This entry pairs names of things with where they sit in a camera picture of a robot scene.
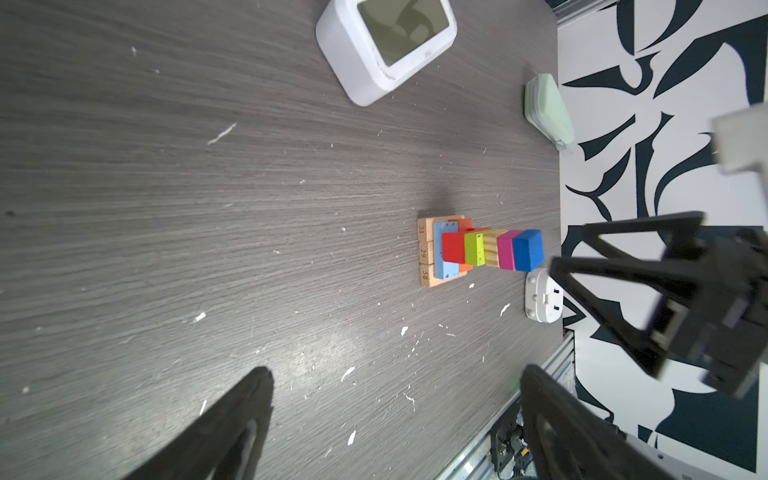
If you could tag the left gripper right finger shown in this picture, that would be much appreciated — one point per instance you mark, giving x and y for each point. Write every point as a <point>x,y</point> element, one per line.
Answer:
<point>567,441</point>

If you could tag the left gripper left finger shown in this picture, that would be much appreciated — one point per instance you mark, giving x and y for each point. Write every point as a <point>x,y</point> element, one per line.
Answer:
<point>225,442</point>

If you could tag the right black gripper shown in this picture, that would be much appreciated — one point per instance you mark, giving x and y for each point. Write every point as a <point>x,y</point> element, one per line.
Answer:
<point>714,312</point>

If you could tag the blue cube block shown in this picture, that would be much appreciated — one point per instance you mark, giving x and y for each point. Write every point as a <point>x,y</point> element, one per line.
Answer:
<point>528,251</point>

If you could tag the magenta cube block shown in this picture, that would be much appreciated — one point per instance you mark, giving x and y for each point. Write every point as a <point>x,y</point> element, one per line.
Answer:
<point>505,249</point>

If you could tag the small natural wood cube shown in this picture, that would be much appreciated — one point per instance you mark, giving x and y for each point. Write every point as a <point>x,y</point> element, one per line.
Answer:
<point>490,246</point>

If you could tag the lime green block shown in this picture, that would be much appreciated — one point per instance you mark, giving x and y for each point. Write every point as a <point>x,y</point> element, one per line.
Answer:
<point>475,242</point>

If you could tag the red block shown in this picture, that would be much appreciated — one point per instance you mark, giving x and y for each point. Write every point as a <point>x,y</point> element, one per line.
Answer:
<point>450,248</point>

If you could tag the white oval plastic device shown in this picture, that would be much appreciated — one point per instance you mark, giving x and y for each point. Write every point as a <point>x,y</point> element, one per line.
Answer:
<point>544,297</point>

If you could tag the pale green case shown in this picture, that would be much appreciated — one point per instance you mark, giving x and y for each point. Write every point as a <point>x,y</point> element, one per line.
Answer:
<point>545,109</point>

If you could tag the white digital clock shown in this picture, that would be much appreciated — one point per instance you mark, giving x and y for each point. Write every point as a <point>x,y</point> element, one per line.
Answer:
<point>373,47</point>

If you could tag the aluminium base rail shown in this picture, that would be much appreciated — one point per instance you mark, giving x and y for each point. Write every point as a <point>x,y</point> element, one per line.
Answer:
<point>499,450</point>

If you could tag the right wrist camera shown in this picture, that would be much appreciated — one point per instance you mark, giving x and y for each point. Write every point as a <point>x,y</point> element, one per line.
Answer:
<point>740,143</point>

